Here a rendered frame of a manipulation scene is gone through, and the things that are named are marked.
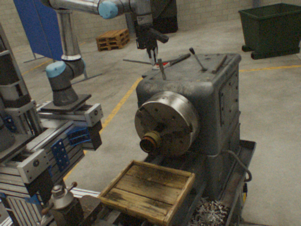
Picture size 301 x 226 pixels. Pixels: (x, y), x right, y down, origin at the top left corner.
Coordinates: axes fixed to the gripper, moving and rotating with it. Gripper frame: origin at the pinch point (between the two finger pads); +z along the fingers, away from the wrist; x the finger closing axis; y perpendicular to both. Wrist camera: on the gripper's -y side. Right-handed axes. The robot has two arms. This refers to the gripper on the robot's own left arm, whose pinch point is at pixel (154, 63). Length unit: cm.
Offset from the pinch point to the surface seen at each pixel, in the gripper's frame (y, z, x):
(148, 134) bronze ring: -12.0, 22.3, 34.4
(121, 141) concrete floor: 127, 135, -98
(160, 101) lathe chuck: -13.7, 10.8, 22.9
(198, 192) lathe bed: -28, 63, 21
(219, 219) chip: -38, 77, 21
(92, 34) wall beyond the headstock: 784, 125, -790
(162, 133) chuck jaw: -16.8, 23.7, 29.8
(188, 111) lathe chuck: -25.0, 17.4, 17.6
